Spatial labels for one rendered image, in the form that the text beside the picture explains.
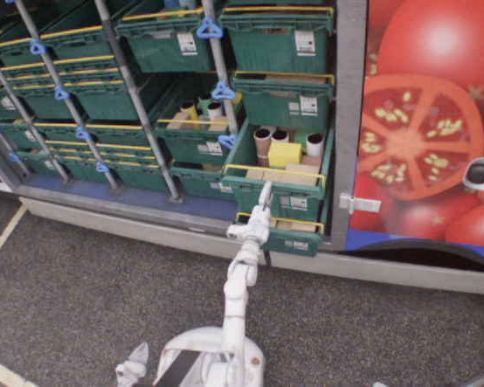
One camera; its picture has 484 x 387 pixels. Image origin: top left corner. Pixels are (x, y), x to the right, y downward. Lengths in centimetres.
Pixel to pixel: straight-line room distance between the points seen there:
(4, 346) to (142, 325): 120
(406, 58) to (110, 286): 241
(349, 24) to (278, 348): 182
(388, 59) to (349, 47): 12
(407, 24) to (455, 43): 15
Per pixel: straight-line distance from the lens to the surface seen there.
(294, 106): 142
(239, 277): 110
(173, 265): 264
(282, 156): 146
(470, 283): 213
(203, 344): 199
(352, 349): 225
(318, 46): 127
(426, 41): 106
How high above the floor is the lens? 215
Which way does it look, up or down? 49 degrees down
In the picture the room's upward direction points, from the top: 11 degrees counter-clockwise
